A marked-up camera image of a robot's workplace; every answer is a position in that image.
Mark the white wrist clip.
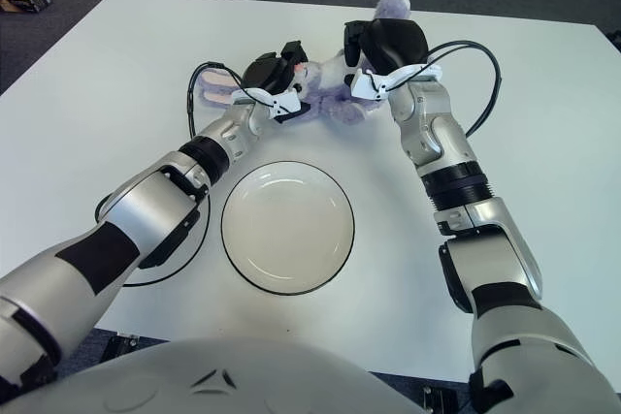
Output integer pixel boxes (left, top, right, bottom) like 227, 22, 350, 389
349, 63, 442, 101
232, 86, 302, 117

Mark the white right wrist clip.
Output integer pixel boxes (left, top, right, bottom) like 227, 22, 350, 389
349, 63, 442, 101

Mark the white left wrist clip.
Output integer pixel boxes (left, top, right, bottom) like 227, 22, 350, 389
232, 86, 302, 117

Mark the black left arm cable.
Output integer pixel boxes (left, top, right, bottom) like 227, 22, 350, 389
94, 60, 273, 288

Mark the black table frame bracket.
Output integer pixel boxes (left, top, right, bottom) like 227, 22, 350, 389
421, 384, 460, 414
104, 334, 142, 362

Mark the white plate with black rim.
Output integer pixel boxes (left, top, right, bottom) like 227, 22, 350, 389
220, 161, 356, 295

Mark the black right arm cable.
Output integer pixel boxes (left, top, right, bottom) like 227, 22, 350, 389
426, 40, 502, 137

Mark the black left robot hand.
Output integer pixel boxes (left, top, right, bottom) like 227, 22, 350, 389
241, 40, 311, 125

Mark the purple plush bunny doll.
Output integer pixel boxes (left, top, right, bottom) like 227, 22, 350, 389
198, 0, 413, 125

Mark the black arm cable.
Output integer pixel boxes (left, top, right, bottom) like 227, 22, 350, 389
426, 40, 502, 137
94, 60, 273, 288

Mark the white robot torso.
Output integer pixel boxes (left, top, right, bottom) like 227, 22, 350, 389
0, 335, 428, 414

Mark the black cardboard box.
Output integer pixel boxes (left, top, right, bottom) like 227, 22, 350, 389
0, 0, 52, 13

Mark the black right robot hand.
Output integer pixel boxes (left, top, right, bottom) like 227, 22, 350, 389
342, 17, 431, 90

